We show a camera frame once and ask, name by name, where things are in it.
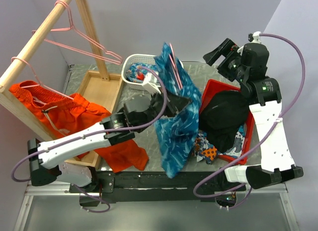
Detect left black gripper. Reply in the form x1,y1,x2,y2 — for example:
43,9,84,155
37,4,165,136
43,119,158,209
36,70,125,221
137,85,192,133

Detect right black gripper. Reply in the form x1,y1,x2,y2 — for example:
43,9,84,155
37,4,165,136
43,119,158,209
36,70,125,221
202,38,247,83

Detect blue shark print shorts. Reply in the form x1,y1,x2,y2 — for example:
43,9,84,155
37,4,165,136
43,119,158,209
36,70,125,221
154,42,202,178

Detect pink wire hanger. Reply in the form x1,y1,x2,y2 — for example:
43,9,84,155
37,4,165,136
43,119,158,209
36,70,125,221
44,28,123,65
169,43,183,90
45,0,123,65

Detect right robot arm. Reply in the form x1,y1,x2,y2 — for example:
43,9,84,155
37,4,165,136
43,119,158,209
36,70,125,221
203,38,304,191

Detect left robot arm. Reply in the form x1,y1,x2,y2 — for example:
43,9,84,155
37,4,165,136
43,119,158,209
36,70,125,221
28,92,192,192

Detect orange shorts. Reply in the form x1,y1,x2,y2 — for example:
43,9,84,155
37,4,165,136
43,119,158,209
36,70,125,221
9,80,149,173

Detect pink hanger holding orange shorts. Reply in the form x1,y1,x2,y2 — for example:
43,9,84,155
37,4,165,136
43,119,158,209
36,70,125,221
11,57,73,100

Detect red plastic bin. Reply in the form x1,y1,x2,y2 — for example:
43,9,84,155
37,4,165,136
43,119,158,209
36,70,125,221
199,79,254,162

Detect black garment in bin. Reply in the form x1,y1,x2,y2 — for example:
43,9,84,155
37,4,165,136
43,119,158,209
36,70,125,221
199,90,249,153

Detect blue floral cloth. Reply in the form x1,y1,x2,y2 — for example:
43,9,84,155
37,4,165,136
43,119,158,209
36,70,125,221
125,63,152,83

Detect white plastic basket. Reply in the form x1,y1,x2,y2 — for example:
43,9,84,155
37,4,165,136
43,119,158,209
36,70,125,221
121,51,185,93

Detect orange patterned cloth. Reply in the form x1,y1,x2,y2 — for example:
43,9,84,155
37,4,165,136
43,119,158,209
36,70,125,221
192,126,245,164

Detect wooden clothes rack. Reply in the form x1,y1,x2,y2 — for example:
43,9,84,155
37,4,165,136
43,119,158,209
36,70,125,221
0,0,125,169

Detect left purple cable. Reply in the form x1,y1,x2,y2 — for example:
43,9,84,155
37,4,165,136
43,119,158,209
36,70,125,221
11,66,168,214

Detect purple cable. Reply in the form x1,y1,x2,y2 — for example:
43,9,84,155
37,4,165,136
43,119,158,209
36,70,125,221
11,66,168,214
193,33,306,210

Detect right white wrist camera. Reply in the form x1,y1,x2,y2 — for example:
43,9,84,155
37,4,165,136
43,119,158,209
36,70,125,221
248,31,262,44

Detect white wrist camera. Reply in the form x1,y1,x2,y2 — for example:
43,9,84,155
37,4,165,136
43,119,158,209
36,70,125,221
248,31,262,44
142,73,161,95

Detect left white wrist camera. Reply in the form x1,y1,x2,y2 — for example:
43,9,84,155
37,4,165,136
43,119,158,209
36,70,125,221
142,73,161,95

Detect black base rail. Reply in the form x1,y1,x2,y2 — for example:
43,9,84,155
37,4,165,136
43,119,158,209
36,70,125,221
68,170,246,208

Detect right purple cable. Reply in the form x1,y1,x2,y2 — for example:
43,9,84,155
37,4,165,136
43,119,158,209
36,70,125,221
193,33,306,210

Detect pink wire hanger top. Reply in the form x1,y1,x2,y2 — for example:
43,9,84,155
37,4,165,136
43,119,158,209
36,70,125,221
45,0,123,65

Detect aluminium frame rail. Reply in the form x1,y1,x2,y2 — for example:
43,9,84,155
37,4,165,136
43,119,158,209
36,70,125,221
15,182,300,231

